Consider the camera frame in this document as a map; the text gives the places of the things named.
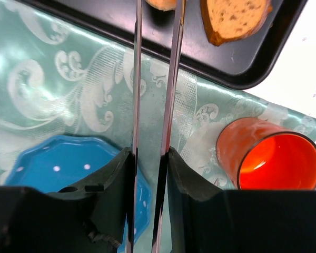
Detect small round bun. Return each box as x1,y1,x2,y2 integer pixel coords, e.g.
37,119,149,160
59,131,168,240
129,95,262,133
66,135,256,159
146,0,176,12

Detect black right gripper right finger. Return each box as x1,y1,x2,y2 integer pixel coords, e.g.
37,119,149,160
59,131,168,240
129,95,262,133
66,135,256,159
167,148,316,252

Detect bread slice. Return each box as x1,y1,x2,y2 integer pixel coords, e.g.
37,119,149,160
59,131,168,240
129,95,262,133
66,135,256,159
200,0,272,46

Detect green satin placemat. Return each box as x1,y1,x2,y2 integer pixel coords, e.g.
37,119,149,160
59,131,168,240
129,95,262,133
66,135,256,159
0,0,316,253

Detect blue dotted plate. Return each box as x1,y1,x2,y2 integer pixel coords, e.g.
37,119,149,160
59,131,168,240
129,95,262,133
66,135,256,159
5,135,151,252

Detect orange enamel mug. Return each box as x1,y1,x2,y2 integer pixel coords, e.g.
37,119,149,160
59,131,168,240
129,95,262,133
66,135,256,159
216,118,316,190

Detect metal serving tongs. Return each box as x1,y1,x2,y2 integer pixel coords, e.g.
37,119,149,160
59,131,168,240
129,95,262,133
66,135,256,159
125,1,186,252

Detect black baking tray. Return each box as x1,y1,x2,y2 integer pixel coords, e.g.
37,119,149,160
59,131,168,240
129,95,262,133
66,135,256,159
26,1,306,90

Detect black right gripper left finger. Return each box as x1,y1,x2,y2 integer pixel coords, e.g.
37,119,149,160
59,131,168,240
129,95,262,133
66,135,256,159
0,148,132,252

